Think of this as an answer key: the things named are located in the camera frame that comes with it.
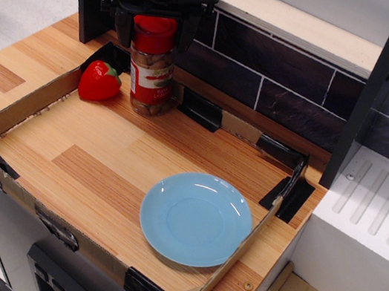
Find white toy sink drainboard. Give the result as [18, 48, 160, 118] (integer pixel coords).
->
[292, 147, 389, 291]

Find black oven control panel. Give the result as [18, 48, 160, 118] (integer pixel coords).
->
[19, 241, 112, 291]

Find red-capped basil spice bottle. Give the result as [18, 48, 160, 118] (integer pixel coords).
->
[130, 15, 178, 116]

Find dark grey shelf frame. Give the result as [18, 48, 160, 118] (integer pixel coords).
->
[78, 0, 389, 187]

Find cardboard fence with black tape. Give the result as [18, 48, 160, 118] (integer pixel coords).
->
[0, 23, 329, 291]

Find red toy strawberry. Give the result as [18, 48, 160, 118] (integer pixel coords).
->
[78, 60, 122, 101]

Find light blue plate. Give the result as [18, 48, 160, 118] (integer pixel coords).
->
[140, 172, 252, 268]

